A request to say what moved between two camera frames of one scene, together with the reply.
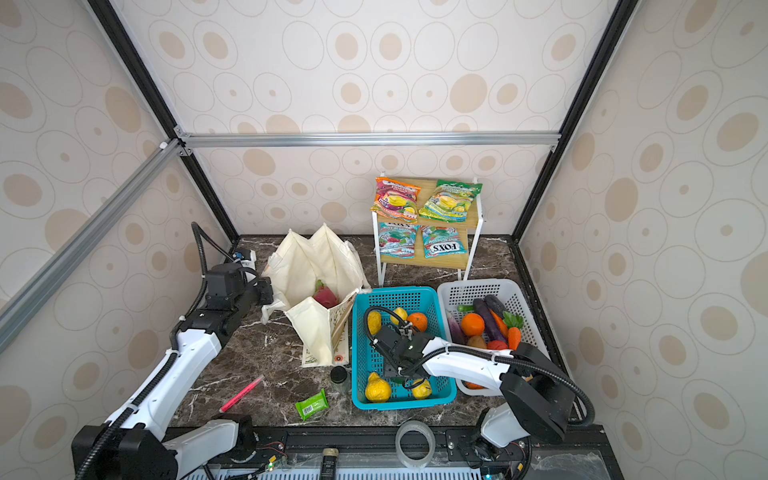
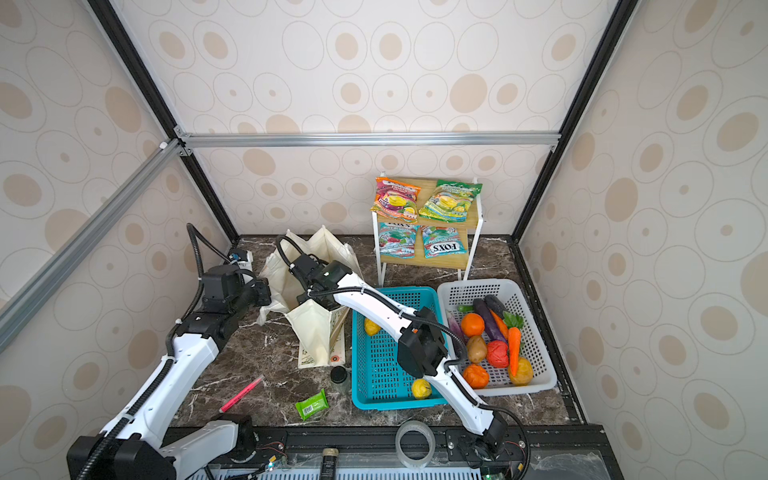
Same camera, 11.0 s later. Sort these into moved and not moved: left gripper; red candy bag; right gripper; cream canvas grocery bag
Moved: right gripper
Not moved: cream canvas grocery bag; left gripper; red candy bag
